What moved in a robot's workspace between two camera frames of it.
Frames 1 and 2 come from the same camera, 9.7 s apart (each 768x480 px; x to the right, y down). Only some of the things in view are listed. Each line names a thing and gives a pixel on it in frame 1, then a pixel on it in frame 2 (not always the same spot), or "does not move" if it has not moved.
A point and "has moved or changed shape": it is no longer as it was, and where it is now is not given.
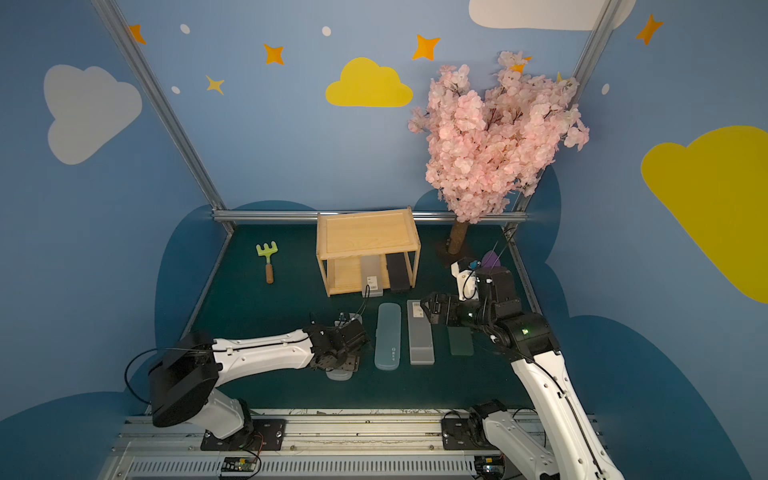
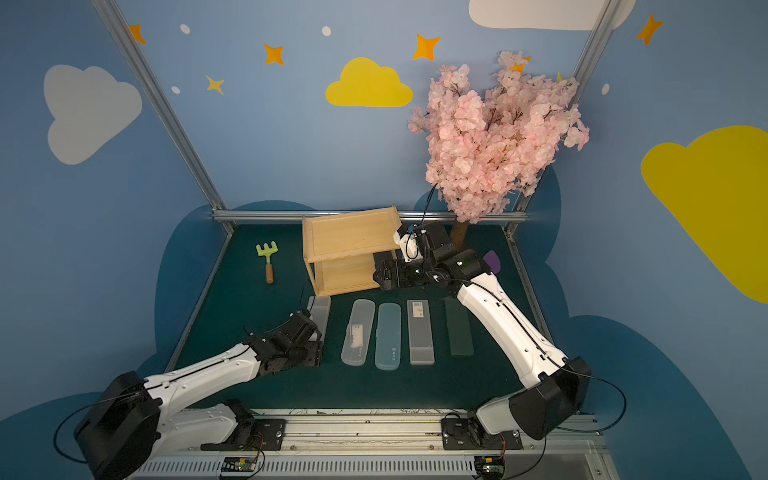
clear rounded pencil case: [338, 374] -> [356, 342]
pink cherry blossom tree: [487, 146] does not move
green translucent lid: [461, 341] does not move
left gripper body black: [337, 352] -> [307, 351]
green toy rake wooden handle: [267, 251] does not move
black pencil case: [398, 272] has moved or changed shape
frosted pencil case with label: [371, 276] -> [319, 311]
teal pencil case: [388, 336] does not move
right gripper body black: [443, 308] -> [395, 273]
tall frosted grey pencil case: [420, 334] does not move
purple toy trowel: [490, 260] does not move
